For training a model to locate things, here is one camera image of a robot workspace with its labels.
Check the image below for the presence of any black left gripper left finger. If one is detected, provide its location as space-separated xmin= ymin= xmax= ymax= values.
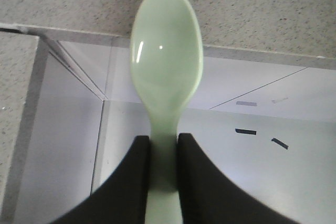
xmin=53 ymin=136 xmax=150 ymax=223

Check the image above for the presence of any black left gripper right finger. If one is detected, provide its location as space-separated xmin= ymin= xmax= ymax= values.
xmin=177 ymin=133 xmax=295 ymax=223

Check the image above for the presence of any pale green plastic spoon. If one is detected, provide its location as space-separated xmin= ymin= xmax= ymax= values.
xmin=130 ymin=0 xmax=203 ymax=223

